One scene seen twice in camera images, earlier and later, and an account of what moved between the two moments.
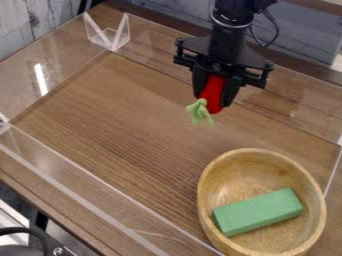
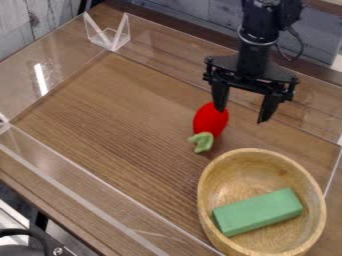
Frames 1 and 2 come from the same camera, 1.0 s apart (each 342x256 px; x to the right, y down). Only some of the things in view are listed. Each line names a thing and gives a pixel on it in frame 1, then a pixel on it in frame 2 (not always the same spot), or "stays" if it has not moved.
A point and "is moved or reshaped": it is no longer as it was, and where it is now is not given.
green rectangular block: x=245 y=214 stays
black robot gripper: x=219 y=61 -> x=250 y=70
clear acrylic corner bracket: x=108 y=37 stays
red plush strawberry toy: x=211 y=89 is moved or reshaped
